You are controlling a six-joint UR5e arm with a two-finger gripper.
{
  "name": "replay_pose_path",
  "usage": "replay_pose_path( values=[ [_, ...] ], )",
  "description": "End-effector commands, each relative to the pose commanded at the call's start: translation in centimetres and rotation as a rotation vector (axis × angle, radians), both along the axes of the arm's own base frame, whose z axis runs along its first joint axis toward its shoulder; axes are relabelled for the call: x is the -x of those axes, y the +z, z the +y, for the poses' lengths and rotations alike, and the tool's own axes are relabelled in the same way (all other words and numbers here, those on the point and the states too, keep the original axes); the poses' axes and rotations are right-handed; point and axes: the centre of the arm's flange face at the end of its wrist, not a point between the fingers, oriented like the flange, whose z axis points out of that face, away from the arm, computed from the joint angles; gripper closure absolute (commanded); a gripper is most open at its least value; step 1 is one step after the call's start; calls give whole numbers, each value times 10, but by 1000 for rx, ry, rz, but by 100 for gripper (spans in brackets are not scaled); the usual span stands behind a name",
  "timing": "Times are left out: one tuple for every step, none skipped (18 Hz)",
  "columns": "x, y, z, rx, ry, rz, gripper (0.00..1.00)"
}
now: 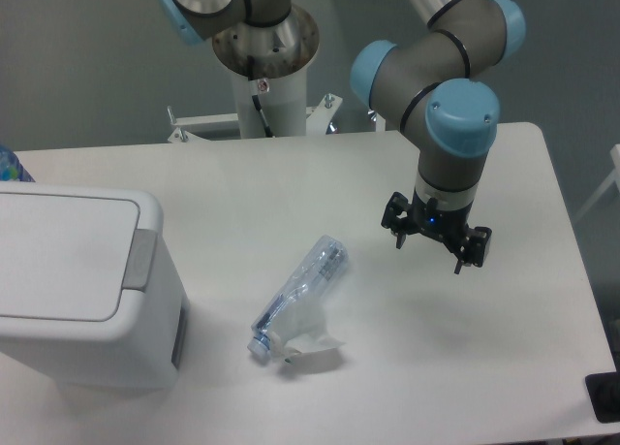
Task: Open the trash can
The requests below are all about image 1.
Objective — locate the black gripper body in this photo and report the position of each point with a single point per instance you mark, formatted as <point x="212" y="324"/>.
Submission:
<point x="449" y="227"/>

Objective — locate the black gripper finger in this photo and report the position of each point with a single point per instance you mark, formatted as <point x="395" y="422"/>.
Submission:
<point x="475" y="248"/>
<point x="396" y="218"/>

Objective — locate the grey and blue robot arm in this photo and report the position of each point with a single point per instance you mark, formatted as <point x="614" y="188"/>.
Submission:
<point x="429" y="92"/>

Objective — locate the white trash can body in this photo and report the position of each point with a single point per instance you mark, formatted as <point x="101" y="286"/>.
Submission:
<point x="140" y="346"/>

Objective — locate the white trash can lid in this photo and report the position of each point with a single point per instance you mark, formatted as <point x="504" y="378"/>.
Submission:
<point x="64" y="257"/>

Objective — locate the crushed clear plastic bottle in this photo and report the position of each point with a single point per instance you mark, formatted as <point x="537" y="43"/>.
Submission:
<point x="314" y="277"/>

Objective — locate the crumpled white paper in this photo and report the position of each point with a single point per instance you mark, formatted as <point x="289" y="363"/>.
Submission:
<point x="300" y="329"/>

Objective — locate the black device at table corner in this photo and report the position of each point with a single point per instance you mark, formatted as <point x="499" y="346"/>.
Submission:
<point x="603" y="391"/>

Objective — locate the blue labelled bottle at edge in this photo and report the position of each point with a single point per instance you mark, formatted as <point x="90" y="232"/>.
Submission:
<point x="11" y="169"/>

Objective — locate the white frame at right edge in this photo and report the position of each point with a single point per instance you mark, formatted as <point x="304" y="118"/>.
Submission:
<point x="612" y="179"/>

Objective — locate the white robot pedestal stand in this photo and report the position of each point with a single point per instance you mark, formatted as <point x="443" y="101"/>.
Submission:
<point x="268" y="70"/>

